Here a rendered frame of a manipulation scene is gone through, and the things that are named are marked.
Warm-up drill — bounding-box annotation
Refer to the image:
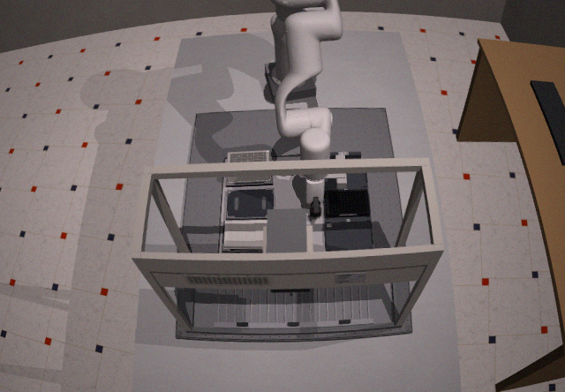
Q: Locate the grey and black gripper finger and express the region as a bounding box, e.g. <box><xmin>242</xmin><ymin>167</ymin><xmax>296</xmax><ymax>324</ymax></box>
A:
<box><xmin>310</xmin><ymin>197</ymin><xmax>321</xmax><ymax>217</ymax></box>

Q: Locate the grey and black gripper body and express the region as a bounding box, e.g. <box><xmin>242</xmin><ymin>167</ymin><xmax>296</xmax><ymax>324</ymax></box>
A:
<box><xmin>303</xmin><ymin>175</ymin><xmax>325</xmax><ymax>204</ymax></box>

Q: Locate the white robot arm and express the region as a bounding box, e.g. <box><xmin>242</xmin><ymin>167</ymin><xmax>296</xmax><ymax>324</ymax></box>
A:
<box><xmin>271</xmin><ymin>0</ymin><xmax>343</xmax><ymax>161</ymax></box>

